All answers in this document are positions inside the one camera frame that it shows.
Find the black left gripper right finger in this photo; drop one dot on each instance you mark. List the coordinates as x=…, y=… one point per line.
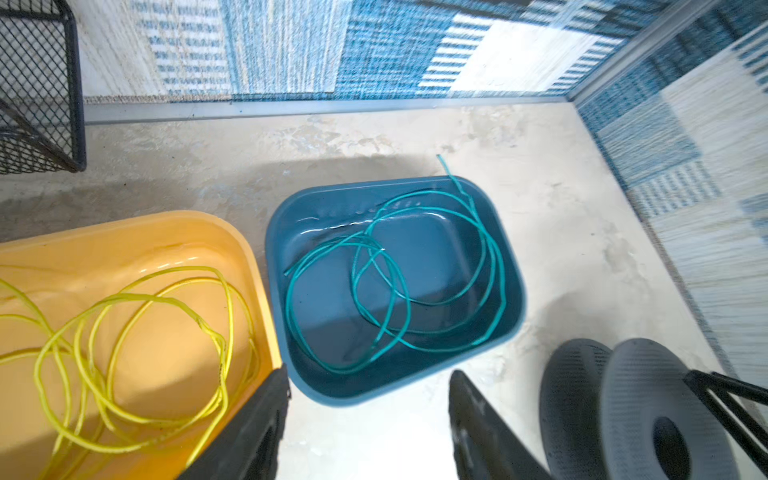
x=484, y=446

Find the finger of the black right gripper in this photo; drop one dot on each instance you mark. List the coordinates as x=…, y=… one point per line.
x=721, y=395

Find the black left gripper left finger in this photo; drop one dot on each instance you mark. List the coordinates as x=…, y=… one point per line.
x=248, y=446

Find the dark grey perforated spool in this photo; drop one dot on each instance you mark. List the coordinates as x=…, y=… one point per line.
x=626, y=413

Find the yellow plastic bin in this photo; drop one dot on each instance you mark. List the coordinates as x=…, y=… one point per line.
x=127, y=347

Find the teal plastic bin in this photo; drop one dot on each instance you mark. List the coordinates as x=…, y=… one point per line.
x=376, y=285

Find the black wire mesh shelf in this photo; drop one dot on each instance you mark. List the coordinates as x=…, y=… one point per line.
x=42, y=107

